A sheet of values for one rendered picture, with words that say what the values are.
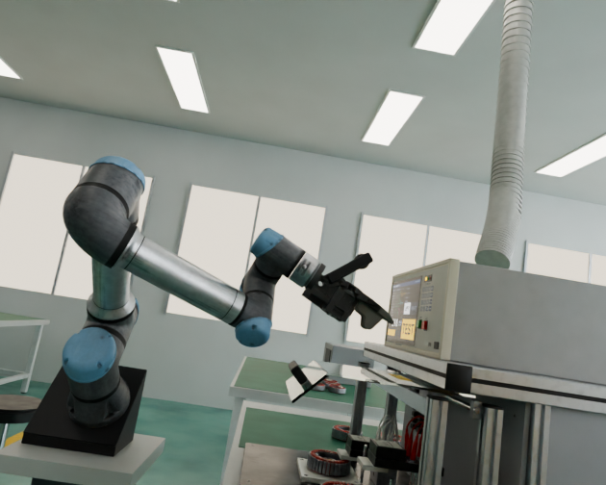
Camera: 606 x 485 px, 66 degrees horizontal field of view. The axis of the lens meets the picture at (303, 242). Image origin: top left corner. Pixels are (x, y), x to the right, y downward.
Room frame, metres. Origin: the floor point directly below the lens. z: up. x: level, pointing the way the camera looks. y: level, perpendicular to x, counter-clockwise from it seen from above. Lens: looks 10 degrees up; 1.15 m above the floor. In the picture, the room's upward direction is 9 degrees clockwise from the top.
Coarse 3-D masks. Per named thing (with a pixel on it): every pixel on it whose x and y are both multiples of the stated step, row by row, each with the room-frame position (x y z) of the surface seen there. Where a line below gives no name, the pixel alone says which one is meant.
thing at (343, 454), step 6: (348, 438) 1.29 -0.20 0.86; (354, 438) 1.27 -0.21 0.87; (360, 438) 1.28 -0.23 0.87; (366, 438) 1.29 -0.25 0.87; (348, 444) 1.28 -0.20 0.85; (354, 444) 1.25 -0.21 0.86; (360, 444) 1.25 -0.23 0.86; (366, 444) 1.25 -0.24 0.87; (342, 450) 1.29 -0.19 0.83; (348, 450) 1.26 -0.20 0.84; (354, 450) 1.24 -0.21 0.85; (360, 450) 1.25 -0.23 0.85; (366, 450) 1.25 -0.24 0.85; (342, 456) 1.25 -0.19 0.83; (348, 456) 1.25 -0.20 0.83; (354, 456) 1.24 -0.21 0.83; (366, 456) 1.24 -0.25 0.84
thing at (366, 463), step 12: (372, 444) 1.04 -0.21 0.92; (384, 444) 1.03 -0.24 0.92; (396, 444) 1.05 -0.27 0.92; (360, 456) 1.06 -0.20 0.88; (372, 456) 1.02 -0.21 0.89; (384, 456) 1.00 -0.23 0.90; (396, 456) 1.01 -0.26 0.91; (372, 468) 1.01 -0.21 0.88; (384, 468) 1.00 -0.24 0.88; (396, 468) 1.00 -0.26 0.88; (408, 468) 1.00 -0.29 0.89
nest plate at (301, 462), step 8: (304, 464) 1.29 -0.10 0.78; (304, 472) 1.22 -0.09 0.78; (312, 472) 1.23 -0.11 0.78; (352, 472) 1.29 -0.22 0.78; (304, 480) 1.20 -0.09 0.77; (312, 480) 1.20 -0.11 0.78; (320, 480) 1.20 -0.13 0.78; (328, 480) 1.20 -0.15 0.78; (336, 480) 1.20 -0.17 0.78; (344, 480) 1.21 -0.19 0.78; (352, 480) 1.22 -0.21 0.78
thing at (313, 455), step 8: (312, 456) 1.25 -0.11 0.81; (320, 456) 1.30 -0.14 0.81; (328, 456) 1.31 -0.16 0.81; (336, 456) 1.30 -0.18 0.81; (312, 464) 1.24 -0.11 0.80; (320, 464) 1.22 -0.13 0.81; (328, 464) 1.22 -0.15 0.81; (336, 464) 1.22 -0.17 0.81; (344, 464) 1.23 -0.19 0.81; (320, 472) 1.22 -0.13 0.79; (328, 472) 1.22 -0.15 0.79; (336, 472) 1.22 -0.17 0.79; (344, 472) 1.23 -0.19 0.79
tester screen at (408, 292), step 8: (416, 280) 1.14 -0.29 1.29; (392, 288) 1.35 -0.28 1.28; (400, 288) 1.27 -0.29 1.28; (408, 288) 1.20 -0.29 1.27; (416, 288) 1.14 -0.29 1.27; (392, 296) 1.34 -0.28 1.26; (400, 296) 1.26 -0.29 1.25; (408, 296) 1.19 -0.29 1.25; (416, 296) 1.13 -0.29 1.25; (392, 304) 1.33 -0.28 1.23; (400, 304) 1.25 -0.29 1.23; (392, 312) 1.32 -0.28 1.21; (400, 312) 1.24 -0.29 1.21; (400, 320) 1.23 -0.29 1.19; (392, 328) 1.30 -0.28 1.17; (400, 328) 1.23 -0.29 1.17; (392, 336) 1.29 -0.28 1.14; (400, 336) 1.22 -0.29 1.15
